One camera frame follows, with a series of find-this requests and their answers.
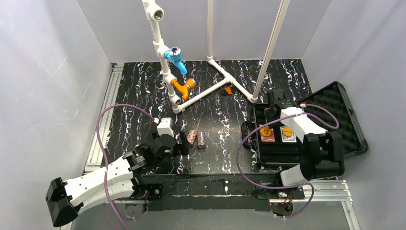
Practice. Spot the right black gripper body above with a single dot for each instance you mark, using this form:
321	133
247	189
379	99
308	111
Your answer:
274	103

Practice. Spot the yellow dealer button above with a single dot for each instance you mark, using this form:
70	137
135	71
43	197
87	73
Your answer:
286	131

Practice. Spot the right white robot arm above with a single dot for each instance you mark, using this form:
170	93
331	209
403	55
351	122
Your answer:
320	145

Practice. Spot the blue plastic faucet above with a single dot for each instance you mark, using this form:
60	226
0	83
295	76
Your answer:
174	55

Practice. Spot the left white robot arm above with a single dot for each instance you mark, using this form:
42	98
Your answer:
123	178

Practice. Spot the yellow big blind button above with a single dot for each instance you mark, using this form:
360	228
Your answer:
266	132

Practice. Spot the aluminium frame rail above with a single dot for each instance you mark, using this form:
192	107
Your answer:
95	158

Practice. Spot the small orange black clip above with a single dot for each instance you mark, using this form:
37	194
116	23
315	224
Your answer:
226	91

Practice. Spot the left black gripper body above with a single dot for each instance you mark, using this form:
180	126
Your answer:
183	143

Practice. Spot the orange plastic faucet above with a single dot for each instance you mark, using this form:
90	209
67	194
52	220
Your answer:
185	88

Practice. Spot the red card deck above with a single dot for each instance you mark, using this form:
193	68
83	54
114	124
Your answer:
269	139

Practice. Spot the orange white chip stack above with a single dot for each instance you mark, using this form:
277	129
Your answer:
192	136

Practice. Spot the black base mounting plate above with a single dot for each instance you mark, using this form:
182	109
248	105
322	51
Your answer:
205	192

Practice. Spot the black poker carrying case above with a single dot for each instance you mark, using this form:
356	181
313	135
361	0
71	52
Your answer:
333	111

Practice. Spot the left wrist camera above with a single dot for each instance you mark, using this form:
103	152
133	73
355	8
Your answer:
165	126

